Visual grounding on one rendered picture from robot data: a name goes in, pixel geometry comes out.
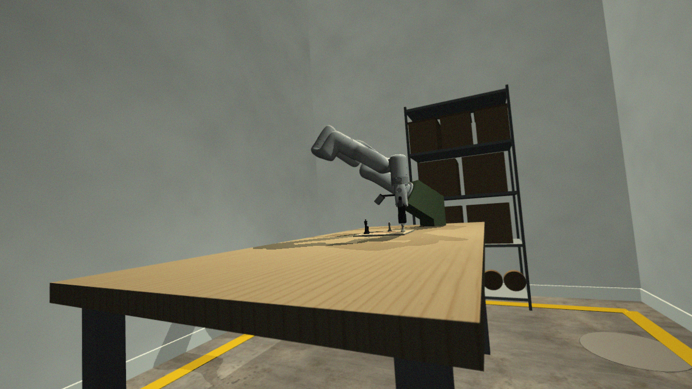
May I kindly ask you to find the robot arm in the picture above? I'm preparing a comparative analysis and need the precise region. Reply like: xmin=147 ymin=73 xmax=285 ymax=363
xmin=311 ymin=125 xmax=413 ymax=205

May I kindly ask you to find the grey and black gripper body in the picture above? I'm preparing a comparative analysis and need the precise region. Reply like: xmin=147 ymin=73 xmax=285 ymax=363
xmin=393 ymin=183 xmax=408 ymax=207

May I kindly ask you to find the brown and cream chessboard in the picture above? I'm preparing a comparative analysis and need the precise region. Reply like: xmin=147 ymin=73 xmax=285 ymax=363
xmin=353 ymin=230 xmax=414 ymax=237

